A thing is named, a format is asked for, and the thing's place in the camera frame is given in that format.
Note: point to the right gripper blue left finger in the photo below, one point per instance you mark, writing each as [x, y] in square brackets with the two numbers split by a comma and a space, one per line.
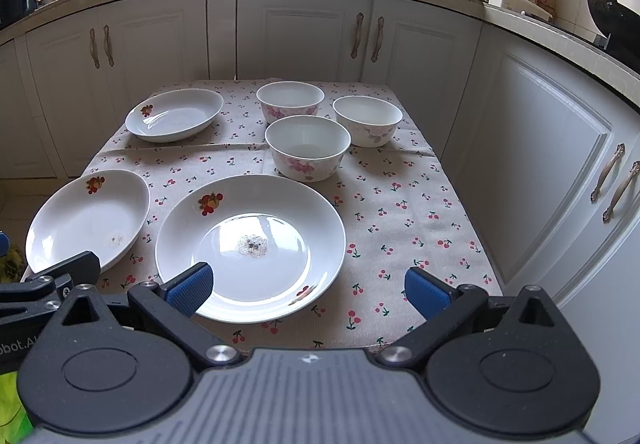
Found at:
[190, 289]

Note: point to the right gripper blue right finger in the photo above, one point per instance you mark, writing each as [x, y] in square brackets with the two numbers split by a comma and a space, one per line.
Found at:
[426, 293]

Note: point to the large white fruit plate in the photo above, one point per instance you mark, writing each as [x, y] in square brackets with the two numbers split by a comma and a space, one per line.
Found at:
[274, 246]

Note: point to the white floral bowl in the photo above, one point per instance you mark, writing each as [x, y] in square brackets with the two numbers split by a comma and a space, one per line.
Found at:
[307, 149]

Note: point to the white kitchen cabinets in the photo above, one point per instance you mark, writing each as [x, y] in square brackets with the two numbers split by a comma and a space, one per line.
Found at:
[536, 129]

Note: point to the cherry print tablecloth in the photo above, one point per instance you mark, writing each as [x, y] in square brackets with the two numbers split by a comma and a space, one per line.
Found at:
[396, 203]

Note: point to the green plastic bag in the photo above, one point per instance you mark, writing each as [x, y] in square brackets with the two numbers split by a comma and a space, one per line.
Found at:
[14, 423]

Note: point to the white rectangular tray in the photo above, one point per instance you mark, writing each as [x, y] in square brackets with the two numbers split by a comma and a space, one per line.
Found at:
[522, 7]

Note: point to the black wok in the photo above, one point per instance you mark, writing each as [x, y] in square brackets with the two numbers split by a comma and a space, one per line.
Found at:
[619, 24]

